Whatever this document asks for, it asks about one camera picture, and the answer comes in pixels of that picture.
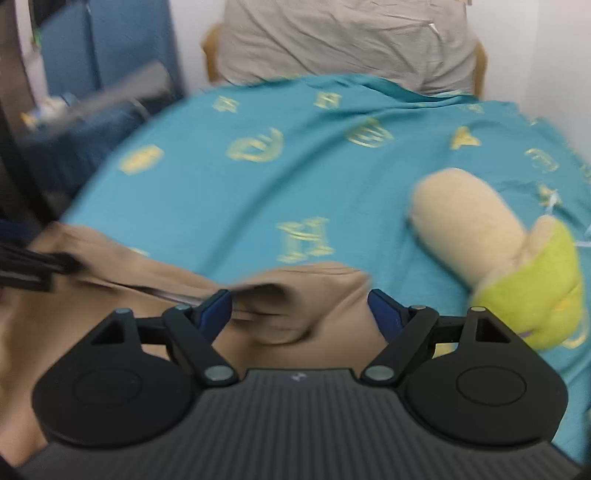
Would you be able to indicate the wooden headboard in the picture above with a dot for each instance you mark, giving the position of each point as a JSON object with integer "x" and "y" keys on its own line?
{"x": 211, "y": 53}

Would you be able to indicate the beige and green plush toy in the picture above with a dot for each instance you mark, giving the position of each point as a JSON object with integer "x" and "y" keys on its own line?
{"x": 489, "y": 230}

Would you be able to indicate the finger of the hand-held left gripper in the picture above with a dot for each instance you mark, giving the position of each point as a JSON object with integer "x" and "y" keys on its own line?
{"x": 32, "y": 267}

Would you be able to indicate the tan pants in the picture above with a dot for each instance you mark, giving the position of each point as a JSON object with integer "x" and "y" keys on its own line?
{"x": 115, "y": 295}

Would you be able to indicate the teal printed bed sheet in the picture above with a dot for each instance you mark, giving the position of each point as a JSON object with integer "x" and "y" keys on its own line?
{"x": 286, "y": 184}

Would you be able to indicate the grey bar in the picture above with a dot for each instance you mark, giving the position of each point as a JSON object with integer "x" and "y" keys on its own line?
{"x": 124, "y": 90}

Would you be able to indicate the blue cabinet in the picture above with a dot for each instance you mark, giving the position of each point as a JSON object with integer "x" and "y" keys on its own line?
{"x": 111, "y": 41}

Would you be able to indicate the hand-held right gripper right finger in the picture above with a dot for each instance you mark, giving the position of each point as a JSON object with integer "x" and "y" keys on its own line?
{"x": 384, "y": 311}

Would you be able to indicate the grey pillow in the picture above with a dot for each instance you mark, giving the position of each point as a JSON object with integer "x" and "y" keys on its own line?
{"x": 341, "y": 41}

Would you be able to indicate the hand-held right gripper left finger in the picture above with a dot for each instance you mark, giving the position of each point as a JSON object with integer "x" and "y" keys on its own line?
{"x": 216, "y": 310}

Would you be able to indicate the dark furniture frame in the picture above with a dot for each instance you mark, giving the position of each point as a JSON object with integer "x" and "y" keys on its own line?
{"x": 18, "y": 138}

